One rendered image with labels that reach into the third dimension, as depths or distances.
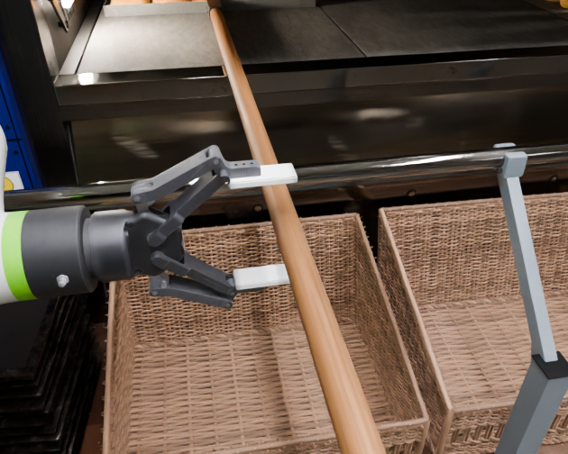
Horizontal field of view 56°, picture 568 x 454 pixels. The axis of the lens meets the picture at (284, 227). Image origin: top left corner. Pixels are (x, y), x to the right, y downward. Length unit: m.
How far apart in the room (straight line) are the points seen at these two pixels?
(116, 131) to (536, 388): 0.86
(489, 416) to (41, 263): 0.81
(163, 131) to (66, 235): 0.60
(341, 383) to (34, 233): 0.32
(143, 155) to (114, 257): 0.59
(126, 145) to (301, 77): 0.37
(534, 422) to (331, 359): 0.52
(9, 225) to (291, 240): 0.28
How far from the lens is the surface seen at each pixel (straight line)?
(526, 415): 0.91
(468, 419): 1.07
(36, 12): 1.07
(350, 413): 0.41
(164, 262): 0.58
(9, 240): 0.57
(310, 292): 0.49
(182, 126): 1.12
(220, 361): 1.25
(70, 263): 0.56
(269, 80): 1.07
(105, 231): 0.56
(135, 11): 1.52
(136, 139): 1.13
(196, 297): 0.63
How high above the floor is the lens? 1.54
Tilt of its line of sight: 36 degrees down
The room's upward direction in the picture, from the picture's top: straight up
